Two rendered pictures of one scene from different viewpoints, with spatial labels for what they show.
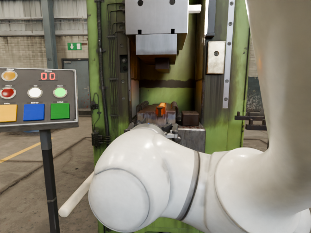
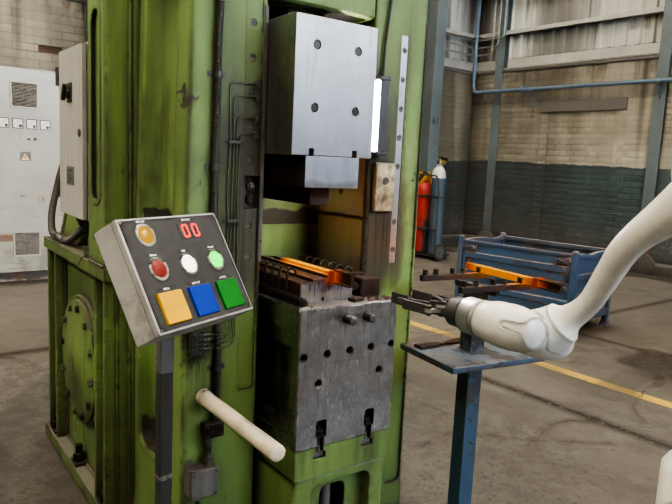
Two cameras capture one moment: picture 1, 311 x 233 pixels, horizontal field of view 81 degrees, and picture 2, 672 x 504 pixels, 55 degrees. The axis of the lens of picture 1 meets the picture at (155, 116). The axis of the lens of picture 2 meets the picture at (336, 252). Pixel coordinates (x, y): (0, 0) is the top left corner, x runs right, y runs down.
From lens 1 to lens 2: 141 cm
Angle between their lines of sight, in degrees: 41
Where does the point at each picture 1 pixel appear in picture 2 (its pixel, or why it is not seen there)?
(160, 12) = (340, 124)
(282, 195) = (584, 316)
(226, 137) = not seen: hidden behind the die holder
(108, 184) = (534, 325)
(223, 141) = not seen: hidden behind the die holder
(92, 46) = (197, 158)
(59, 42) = not seen: outside the picture
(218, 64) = (387, 198)
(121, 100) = (243, 260)
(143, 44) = (315, 171)
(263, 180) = (576, 313)
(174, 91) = (277, 231)
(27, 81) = (170, 242)
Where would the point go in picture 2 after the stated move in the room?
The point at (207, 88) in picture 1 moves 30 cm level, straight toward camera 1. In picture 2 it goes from (371, 233) to (416, 245)
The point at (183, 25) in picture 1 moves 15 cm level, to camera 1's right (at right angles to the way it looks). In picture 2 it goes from (366, 147) to (399, 149)
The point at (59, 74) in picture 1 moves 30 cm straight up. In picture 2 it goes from (200, 224) to (203, 105)
